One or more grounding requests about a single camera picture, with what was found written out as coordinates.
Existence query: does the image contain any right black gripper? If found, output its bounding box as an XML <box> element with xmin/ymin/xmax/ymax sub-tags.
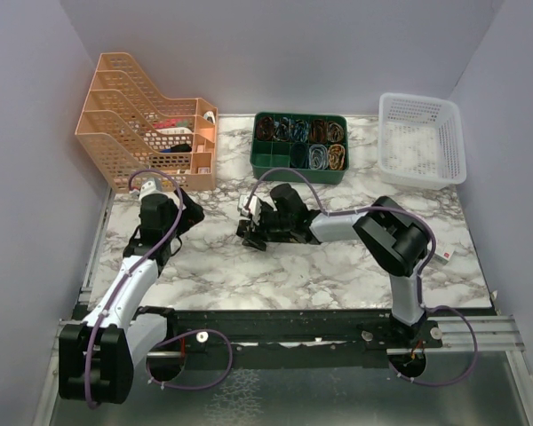
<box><xmin>242</xmin><ymin>202</ymin><xmax>294</xmax><ymax>251</ymax></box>

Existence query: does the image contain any black floral necktie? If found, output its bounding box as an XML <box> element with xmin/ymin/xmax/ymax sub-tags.
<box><xmin>236</xmin><ymin>228</ymin><xmax>320</xmax><ymax>249</ymax></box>

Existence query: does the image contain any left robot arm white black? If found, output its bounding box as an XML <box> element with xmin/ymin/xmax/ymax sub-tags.
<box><xmin>59</xmin><ymin>183</ymin><xmax>204</xmax><ymax>406</ymax></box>

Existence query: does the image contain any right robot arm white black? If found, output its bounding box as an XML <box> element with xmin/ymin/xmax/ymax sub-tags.
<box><xmin>236</xmin><ymin>183</ymin><xmax>435</xmax><ymax>347</ymax></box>

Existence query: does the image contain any green compartment tray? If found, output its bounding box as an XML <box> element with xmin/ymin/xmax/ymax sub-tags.
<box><xmin>250</xmin><ymin>112</ymin><xmax>349</xmax><ymax>185</ymax></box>

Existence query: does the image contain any orange plastic file organizer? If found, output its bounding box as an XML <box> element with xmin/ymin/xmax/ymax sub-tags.
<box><xmin>76</xmin><ymin>52</ymin><xmax>219</xmax><ymax>193</ymax></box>

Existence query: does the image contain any white plastic basket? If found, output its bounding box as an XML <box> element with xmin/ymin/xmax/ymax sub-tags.
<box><xmin>378</xmin><ymin>92</ymin><xmax>467</xmax><ymax>190</ymax></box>

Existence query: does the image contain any small white red box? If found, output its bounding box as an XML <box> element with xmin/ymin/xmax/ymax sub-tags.
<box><xmin>434</xmin><ymin>244</ymin><xmax>455</xmax><ymax>264</ymax></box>

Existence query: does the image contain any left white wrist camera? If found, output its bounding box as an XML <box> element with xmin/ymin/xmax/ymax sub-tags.
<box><xmin>129</xmin><ymin>177</ymin><xmax>164</xmax><ymax>201</ymax></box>

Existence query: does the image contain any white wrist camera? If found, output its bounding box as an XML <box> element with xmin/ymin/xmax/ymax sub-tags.
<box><xmin>129</xmin><ymin>177</ymin><xmax>164</xmax><ymax>201</ymax></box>
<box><xmin>237</xmin><ymin>194</ymin><xmax>261</xmax><ymax>224</ymax></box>

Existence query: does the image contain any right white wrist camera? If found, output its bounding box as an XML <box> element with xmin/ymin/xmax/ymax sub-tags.
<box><xmin>237</xmin><ymin>194</ymin><xmax>261</xmax><ymax>224</ymax></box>

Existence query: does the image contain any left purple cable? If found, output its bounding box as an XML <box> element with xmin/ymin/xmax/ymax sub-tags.
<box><xmin>84</xmin><ymin>170</ymin><xmax>186</xmax><ymax>409</ymax></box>

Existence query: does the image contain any purple cable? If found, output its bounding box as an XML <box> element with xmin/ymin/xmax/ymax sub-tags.
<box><xmin>243</xmin><ymin>167</ymin><xmax>437</xmax><ymax>312</ymax></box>
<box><xmin>84</xmin><ymin>170</ymin><xmax>186</xmax><ymax>409</ymax></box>

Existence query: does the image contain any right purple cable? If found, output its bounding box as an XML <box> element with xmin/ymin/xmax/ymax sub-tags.
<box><xmin>243</xmin><ymin>167</ymin><xmax>437</xmax><ymax>312</ymax></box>

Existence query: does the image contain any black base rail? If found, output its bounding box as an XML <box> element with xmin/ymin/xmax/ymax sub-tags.
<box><xmin>139</xmin><ymin>307</ymin><xmax>442</xmax><ymax>370</ymax></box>

